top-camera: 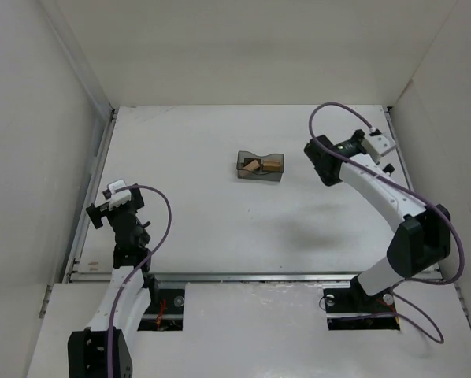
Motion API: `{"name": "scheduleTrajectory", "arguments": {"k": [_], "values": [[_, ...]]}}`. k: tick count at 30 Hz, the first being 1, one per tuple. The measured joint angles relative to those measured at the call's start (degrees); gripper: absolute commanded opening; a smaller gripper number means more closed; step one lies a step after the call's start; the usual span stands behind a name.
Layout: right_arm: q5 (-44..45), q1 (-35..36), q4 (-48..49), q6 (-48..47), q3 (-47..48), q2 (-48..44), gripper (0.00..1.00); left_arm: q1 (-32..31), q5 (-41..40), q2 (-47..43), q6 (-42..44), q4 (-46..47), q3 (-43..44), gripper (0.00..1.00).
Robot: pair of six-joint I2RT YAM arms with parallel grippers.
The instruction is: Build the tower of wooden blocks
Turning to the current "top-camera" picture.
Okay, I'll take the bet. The striped brown wood block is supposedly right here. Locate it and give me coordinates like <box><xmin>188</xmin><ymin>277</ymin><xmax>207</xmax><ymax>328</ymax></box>
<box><xmin>261</xmin><ymin>159</ymin><xmax>282</xmax><ymax>172</ymax></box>

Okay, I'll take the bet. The light wood rectangular block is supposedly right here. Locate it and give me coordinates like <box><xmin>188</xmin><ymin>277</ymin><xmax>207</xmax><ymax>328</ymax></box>
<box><xmin>243</xmin><ymin>159</ymin><xmax>261</xmax><ymax>172</ymax></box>

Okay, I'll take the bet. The grey translucent plastic bin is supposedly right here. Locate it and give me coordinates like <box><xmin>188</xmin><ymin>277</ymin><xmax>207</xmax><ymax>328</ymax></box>
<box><xmin>235</xmin><ymin>150</ymin><xmax>284</xmax><ymax>182</ymax></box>

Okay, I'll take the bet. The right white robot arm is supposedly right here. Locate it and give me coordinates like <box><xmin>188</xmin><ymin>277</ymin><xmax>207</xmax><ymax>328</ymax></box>
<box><xmin>304</xmin><ymin>129</ymin><xmax>451</xmax><ymax>298</ymax></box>

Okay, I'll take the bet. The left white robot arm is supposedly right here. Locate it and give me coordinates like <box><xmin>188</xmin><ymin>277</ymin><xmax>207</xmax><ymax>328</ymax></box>
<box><xmin>67</xmin><ymin>180</ymin><xmax>151</xmax><ymax>377</ymax></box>

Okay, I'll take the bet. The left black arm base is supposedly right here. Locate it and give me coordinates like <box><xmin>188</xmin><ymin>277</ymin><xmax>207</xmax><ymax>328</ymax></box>
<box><xmin>138</xmin><ymin>288</ymin><xmax>185</xmax><ymax>332</ymax></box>

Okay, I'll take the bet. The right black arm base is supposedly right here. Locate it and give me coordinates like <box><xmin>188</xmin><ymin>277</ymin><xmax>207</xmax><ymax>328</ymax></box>
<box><xmin>319</xmin><ymin>287</ymin><xmax>400</xmax><ymax>331</ymax></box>

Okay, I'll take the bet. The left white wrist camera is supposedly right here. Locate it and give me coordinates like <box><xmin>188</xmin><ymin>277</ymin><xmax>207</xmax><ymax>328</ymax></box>
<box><xmin>102</xmin><ymin>180</ymin><xmax>132</xmax><ymax>210</ymax></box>

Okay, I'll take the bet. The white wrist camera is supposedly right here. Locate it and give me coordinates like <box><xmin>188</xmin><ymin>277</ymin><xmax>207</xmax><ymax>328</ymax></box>
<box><xmin>362</xmin><ymin>129</ymin><xmax>396</xmax><ymax>164</ymax></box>
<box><xmin>102</xmin><ymin>180</ymin><xmax>132</xmax><ymax>210</ymax></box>

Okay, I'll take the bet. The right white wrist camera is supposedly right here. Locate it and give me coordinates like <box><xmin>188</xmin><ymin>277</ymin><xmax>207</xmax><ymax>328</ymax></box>
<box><xmin>362</xmin><ymin>129</ymin><xmax>396</xmax><ymax>164</ymax></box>

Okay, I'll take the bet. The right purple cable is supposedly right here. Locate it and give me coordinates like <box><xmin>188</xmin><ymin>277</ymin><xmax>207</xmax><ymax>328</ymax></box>
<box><xmin>308</xmin><ymin>102</ymin><xmax>465</xmax><ymax>344</ymax></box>

